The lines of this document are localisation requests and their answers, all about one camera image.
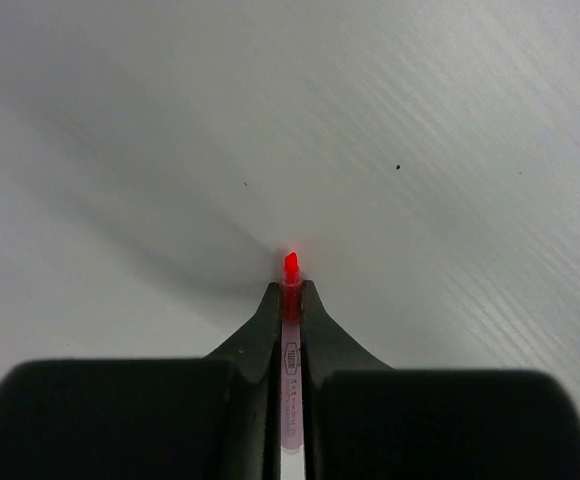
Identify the pink highlighter pen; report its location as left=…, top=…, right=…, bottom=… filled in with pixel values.
left=280, top=252, right=303, bottom=453

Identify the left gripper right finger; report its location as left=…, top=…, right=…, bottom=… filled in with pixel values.
left=301, top=281, right=580, bottom=479

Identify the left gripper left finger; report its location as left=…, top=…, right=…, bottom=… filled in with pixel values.
left=0, top=283, right=281, bottom=479

